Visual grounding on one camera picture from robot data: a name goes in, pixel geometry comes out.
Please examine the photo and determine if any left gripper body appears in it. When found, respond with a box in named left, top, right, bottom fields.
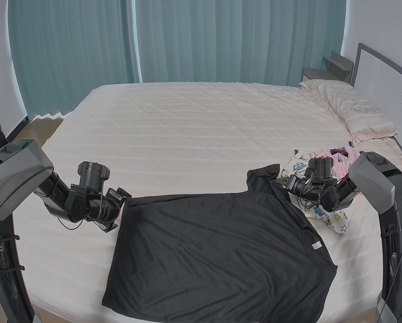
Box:
left=87, top=188, right=124, bottom=233

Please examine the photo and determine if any pink garment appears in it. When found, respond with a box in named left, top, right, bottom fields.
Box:
left=313, top=147, right=361, bottom=198

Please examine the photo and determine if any white printed pyjama garment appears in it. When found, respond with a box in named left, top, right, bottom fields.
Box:
left=280, top=148, right=351, bottom=236

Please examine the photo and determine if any black T-shirt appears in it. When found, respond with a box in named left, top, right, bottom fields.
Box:
left=101, top=163, right=338, bottom=323

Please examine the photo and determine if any black cable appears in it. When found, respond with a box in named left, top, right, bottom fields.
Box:
left=57, top=218, right=87, bottom=231

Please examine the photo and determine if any blue-green curtain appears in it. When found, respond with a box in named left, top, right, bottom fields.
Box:
left=134, top=0, right=348, bottom=87
left=9, top=0, right=143, bottom=122

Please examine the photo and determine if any cream pillow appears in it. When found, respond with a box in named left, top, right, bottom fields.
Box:
left=298, top=78, right=398, bottom=144

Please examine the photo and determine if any purple garment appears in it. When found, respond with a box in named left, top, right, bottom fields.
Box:
left=329, top=142, right=354, bottom=157

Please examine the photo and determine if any grey bedside table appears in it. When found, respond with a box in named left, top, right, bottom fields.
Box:
left=302, top=51, right=354, bottom=87

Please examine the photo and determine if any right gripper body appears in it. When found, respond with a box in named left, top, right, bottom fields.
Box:
left=286, top=176, right=311, bottom=199

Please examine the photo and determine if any bed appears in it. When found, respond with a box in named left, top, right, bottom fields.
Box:
left=9, top=42, right=402, bottom=323

